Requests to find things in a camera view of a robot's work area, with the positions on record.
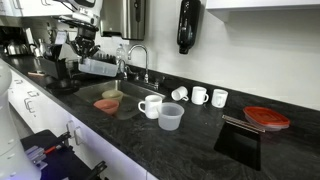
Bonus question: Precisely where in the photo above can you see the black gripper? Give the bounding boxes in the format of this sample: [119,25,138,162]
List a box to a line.
[73,25,101,64]

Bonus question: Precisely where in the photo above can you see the large clear plastic container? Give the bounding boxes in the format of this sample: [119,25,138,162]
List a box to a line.
[77,56,120,79]

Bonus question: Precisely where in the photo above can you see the black dish rack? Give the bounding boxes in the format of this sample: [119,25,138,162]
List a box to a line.
[37,42,120,81]

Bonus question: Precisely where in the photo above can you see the beige bowl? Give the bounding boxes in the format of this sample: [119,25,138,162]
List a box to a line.
[101,89,125,103]

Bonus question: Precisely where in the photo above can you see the salmon pink bowl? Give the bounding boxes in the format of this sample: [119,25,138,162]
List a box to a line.
[92,98,121,116]

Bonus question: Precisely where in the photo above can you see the stainless steel sink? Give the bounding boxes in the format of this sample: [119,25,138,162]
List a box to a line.
[73,78,167,121]

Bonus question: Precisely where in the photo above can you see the white paper sheet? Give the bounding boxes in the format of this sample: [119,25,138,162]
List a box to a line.
[53,30,68,45]

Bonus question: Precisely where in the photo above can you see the clear plastic water bottle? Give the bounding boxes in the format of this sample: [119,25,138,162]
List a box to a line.
[115,43,127,66]

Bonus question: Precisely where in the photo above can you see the small chrome tap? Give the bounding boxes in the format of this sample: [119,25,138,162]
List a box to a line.
[116,58,130,81]

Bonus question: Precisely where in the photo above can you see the steel paper towel dispenser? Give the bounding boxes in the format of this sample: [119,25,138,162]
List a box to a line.
[99,0,147,41]

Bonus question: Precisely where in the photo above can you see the small wooden board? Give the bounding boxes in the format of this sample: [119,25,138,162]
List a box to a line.
[27,70,46,77]

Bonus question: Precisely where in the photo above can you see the tall chrome faucet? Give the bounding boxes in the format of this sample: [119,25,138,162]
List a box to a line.
[127,44,160,91]

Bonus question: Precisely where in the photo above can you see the white upper cabinet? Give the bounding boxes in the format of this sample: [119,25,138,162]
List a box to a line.
[205,0,320,23]
[0,0,75,18]

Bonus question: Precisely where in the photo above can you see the stainless steel kettle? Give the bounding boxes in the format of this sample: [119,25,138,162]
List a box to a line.
[4,39,33,57]

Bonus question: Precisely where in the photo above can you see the white ceramic mug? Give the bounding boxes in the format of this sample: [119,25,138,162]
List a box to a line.
[190,85,210,106]
[170,85,190,103]
[211,88,230,109]
[137,94,164,120]

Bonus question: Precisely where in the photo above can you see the black orange bar clamp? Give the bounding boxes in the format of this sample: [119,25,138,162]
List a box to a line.
[42,131,73,155]
[84,160,109,180]

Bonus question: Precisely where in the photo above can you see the translucent plastic cup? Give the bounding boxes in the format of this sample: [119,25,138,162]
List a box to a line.
[156,101,186,132]

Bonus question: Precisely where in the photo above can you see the black mounting board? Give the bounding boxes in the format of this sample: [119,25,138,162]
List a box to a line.
[20,129,111,180]

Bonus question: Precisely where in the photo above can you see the aluminium extrusion bar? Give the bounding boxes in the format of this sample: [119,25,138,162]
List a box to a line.
[24,144,46,165]

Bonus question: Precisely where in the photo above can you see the brown striped flat box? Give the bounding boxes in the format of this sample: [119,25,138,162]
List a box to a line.
[221,114,267,135]

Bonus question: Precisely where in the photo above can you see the red lidded container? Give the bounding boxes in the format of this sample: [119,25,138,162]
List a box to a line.
[242,105,291,132]

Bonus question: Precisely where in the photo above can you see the silver cabinet handle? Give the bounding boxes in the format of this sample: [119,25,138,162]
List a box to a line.
[73,125,86,146]
[65,119,76,140]
[23,97,36,115]

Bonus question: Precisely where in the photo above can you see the black wall soap dispenser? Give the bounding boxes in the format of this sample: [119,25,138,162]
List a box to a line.
[176,0,202,56]

